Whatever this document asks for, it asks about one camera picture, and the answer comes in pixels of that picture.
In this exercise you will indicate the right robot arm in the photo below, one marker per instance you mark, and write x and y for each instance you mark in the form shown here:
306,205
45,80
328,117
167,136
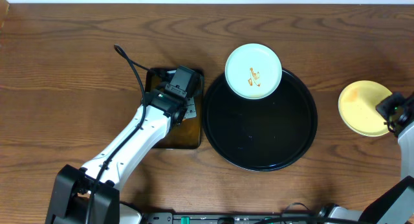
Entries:
376,175

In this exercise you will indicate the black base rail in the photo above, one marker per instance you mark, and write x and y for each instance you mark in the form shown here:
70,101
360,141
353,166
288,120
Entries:
171,217

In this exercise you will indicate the white plate with sauce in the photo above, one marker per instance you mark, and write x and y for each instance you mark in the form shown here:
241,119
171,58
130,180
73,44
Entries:
253,71

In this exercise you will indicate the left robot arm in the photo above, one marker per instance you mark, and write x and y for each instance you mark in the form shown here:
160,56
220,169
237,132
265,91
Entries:
91,194

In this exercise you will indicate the yellow plate with sauce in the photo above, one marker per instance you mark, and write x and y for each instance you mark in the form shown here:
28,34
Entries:
357,107

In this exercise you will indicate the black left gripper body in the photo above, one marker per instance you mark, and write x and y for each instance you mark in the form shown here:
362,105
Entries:
187,106

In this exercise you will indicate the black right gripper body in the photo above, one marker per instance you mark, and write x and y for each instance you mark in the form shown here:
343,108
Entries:
390,105

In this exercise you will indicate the black rectangular water tray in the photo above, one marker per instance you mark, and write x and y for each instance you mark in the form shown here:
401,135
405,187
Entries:
187,135

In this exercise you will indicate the round black tray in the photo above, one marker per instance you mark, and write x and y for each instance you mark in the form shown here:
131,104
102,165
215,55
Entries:
260,135

